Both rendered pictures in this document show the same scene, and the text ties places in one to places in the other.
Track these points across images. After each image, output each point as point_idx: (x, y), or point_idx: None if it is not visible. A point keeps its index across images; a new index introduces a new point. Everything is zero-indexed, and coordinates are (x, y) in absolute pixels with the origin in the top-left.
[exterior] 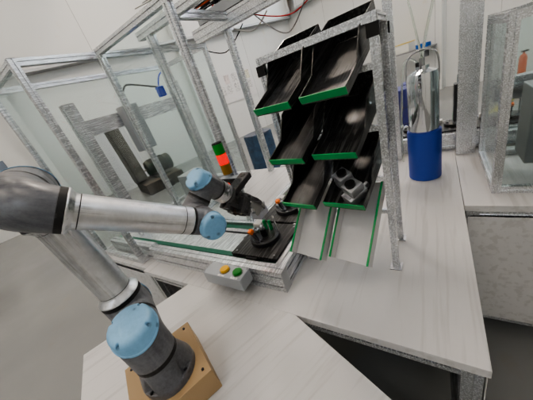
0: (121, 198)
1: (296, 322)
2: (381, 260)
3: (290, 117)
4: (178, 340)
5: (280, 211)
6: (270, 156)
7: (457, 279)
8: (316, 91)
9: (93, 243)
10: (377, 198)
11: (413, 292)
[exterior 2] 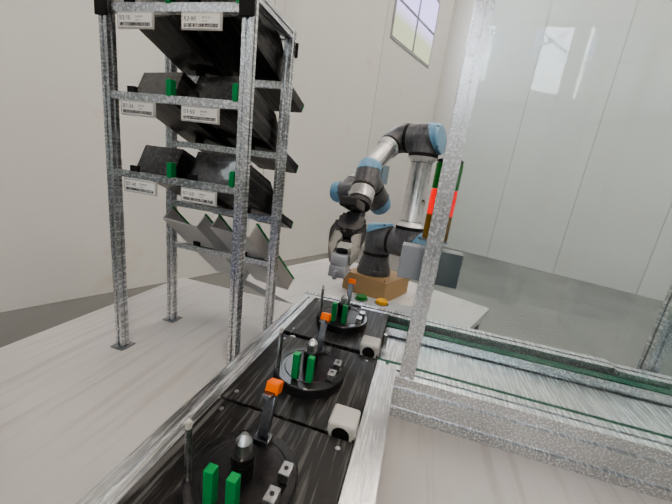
0: (374, 151)
1: (293, 301)
2: (181, 325)
3: (263, 121)
4: (370, 261)
5: (326, 352)
6: (296, 163)
7: (133, 303)
8: None
9: (409, 182)
10: (187, 221)
11: (181, 302)
